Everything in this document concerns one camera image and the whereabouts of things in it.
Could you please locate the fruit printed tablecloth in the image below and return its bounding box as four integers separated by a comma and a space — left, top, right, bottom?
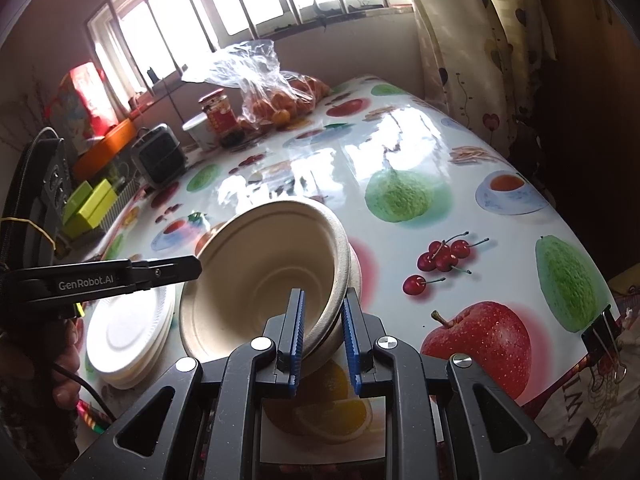
80, 74, 622, 467

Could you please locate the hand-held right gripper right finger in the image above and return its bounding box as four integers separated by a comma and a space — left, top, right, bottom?
342, 287, 583, 480

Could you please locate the grey ribbed box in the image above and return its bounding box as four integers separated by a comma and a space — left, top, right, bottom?
100, 184, 139, 231

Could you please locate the patterned curtain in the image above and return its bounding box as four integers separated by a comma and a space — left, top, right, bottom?
399, 0, 567, 131

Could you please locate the red label sauce jar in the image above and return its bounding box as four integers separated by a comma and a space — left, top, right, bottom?
198, 88, 244, 149

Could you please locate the barred window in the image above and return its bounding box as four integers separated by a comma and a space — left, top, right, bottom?
84, 0, 417, 113

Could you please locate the beige paper bowl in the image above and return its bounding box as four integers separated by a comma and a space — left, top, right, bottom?
300, 242, 363, 375
178, 198, 352, 362

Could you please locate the red box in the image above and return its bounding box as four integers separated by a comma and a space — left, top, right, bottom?
54, 62, 122, 139

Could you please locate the plastic bag of oranges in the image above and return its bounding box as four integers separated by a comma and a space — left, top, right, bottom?
181, 39, 332, 132

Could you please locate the dark wooden cabinet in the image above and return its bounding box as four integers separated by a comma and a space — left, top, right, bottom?
529, 0, 640, 283

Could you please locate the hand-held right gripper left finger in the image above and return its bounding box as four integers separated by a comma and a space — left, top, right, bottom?
60, 288, 306, 480

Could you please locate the white foam plate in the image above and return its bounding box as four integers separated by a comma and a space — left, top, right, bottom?
85, 284, 172, 377
92, 297, 177, 391

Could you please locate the black cable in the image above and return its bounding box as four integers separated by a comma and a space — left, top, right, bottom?
51, 360, 117, 422

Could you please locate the person's left hand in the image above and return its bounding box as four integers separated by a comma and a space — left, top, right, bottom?
50, 316, 85, 413

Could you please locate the white paper cup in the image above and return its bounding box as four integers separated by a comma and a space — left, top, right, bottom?
181, 112, 217, 151

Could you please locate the grey desktop fan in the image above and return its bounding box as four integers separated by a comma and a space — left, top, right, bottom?
130, 123, 188, 189

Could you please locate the green box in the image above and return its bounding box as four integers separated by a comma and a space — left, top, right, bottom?
62, 180, 95, 240
75, 178, 119, 232

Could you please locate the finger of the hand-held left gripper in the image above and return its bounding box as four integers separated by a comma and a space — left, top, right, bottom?
127, 255, 203, 288

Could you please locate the orange box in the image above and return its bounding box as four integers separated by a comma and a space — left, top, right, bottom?
74, 119, 139, 177

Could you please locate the black binder clip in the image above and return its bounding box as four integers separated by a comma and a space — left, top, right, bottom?
581, 304, 629, 392

